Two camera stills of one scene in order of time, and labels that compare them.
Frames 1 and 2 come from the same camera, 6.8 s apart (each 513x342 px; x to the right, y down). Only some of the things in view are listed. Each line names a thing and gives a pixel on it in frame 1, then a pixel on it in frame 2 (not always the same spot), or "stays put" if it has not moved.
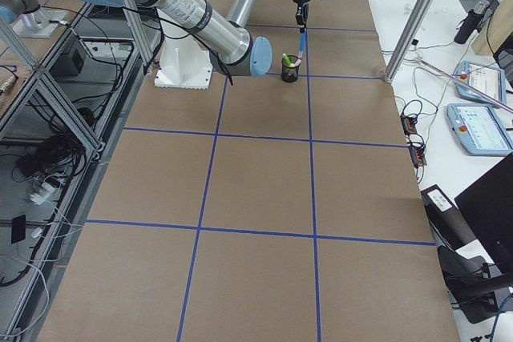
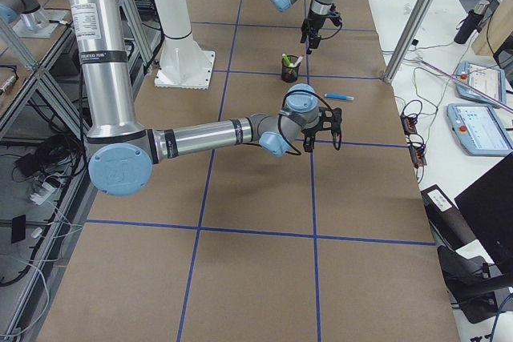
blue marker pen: [303, 37] -> [340, 97]
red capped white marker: [296, 63] stays put
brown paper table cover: [262, 210] stays put
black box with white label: [446, 219] stays put
